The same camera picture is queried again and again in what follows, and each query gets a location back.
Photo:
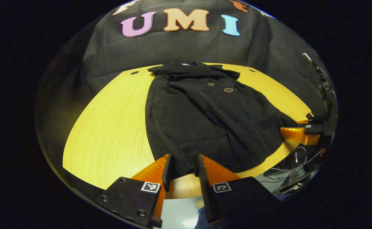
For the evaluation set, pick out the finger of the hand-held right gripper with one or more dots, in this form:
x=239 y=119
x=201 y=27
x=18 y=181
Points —
x=300 y=135
x=314 y=119

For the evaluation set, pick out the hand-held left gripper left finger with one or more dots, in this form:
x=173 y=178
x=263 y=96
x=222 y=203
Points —
x=128 y=198

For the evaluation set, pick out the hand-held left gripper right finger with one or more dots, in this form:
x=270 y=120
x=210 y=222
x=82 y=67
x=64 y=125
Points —
x=240 y=200

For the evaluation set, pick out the black coat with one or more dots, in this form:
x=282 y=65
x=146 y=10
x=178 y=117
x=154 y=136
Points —
x=201 y=127

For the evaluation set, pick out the person's light shoe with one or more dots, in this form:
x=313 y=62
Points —
x=200 y=203

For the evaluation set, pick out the person's blue jeans leg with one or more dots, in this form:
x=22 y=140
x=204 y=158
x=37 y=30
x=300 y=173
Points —
x=203 y=219

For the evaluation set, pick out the dark floor equipment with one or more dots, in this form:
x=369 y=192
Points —
x=287 y=183

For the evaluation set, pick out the black backdrop cloth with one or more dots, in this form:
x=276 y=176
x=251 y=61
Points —
x=186 y=47

